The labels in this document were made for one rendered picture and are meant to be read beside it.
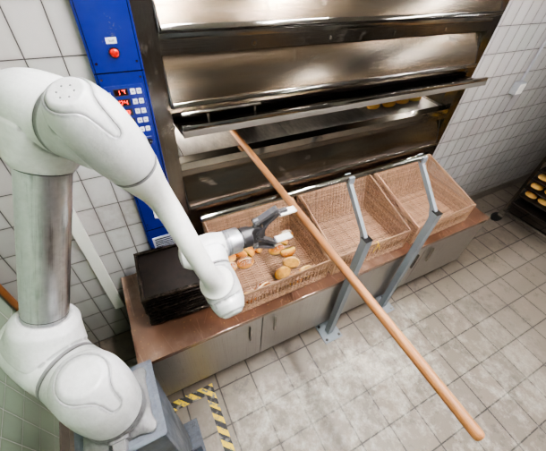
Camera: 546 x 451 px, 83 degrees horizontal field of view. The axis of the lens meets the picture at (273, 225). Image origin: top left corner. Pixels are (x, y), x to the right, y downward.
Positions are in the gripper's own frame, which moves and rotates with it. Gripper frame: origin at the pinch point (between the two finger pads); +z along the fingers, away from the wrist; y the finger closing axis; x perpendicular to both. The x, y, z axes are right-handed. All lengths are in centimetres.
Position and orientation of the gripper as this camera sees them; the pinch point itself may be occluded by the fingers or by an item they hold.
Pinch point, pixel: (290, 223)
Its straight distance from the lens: 114.7
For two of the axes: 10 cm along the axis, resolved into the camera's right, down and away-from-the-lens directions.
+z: 8.9, -2.8, 3.6
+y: -0.6, 7.1, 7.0
